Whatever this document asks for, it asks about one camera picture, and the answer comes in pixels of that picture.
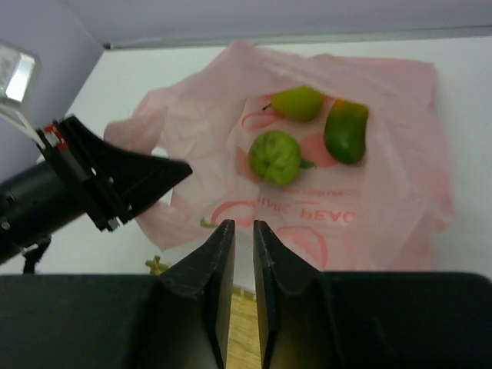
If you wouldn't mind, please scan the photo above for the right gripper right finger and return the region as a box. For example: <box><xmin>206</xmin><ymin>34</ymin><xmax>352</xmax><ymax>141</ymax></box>
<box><xmin>253</xmin><ymin>221</ymin><xmax>344</xmax><ymax>368</ymax></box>

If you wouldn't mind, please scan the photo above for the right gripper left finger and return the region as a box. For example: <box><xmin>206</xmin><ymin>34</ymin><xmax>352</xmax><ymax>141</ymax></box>
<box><xmin>155</xmin><ymin>220</ymin><xmax>235</xmax><ymax>368</ymax></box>

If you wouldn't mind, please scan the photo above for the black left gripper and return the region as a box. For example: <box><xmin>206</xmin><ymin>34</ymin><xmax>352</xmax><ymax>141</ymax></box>
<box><xmin>1</xmin><ymin>115</ymin><xmax>192</xmax><ymax>264</ymax></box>

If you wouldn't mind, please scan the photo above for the pink plastic bag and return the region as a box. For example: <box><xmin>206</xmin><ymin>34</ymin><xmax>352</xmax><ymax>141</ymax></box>
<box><xmin>104</xmin><ymin>42</ymin><xmax>454</xmax><ymax>270</ymax></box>

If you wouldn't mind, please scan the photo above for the green fake guava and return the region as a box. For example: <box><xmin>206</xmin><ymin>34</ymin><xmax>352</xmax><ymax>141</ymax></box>
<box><xmin>248</xmin><ymin>130</ymin><xmax>317</xmax><ymax>187</ymax></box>

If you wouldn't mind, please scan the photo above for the green fake pear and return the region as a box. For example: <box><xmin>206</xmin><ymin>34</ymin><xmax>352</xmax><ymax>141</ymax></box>
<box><xmin>265</xmin><ymin>86</ymin><xmax>326</xmax><ymax>122</ymax></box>

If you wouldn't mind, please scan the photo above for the green orange fake mango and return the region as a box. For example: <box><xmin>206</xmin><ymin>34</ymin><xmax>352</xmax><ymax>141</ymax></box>
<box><xmin>324</xmin><ymin>99</ymin><xmax>369</xmax><ymax>165</ymax></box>

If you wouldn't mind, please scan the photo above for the woven bamboo mat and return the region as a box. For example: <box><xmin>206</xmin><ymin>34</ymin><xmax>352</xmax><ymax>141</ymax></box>
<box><xmin>145</xmin><ymin>255</ymin><xmax>262</xmax><ymax>369</ymax></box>

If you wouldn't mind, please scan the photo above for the aluminium table frame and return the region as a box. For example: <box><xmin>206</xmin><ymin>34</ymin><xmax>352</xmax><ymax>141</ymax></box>
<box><xmin>102</xmin><ymin>25</ymin><xmax>491</xmax><ymax>51</ymax></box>

